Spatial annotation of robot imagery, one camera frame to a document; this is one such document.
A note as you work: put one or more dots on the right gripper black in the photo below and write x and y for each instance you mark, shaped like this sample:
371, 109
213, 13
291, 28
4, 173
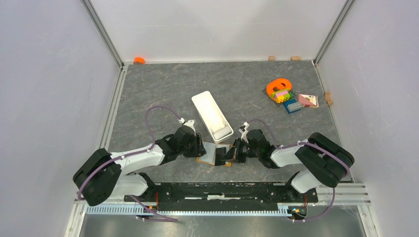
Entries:
233, 154

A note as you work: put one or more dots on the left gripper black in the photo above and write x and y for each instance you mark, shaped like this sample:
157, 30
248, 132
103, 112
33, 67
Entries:
198, 150

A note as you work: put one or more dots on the orange card holder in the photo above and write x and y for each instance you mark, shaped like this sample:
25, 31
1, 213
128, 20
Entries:
209, 158

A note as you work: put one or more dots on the black credit card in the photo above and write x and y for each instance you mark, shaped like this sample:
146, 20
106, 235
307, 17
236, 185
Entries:
219, 153

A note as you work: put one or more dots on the white rectangular tray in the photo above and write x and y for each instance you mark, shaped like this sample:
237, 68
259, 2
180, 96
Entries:
212, 117

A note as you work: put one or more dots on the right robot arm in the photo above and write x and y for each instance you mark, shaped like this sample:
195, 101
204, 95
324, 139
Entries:
325, 162

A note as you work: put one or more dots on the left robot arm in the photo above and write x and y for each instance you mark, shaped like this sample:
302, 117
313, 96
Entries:
106, 174

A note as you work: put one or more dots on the colourful brick block stack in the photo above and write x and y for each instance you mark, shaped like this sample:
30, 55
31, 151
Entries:
282, 96

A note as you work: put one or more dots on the blue brick block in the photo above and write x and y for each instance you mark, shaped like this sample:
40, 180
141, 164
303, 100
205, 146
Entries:
292, 106

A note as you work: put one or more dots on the pink wooden puzzle block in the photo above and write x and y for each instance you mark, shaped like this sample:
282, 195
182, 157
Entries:
310, 101

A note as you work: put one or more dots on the orange round cap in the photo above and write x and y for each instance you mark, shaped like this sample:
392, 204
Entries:
138, 60

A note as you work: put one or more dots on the wooden arch piece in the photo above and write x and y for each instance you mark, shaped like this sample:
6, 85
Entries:
328, 98

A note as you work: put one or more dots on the small wooden block right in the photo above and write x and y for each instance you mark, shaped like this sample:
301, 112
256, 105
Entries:
296, 58

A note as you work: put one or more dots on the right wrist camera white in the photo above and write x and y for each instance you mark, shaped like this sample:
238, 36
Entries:
243, 129

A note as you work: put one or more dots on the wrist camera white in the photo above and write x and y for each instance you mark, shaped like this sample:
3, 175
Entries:
188, 123
243, 129

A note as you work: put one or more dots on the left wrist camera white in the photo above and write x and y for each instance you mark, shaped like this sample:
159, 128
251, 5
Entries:
188, 123

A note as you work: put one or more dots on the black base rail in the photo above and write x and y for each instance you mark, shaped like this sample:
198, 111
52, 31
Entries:
229, 196

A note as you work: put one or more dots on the orange ring toy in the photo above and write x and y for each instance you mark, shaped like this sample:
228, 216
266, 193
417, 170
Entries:
277, 85

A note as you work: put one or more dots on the white cable comb strip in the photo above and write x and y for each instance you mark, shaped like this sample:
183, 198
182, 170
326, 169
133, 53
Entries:
137, 209

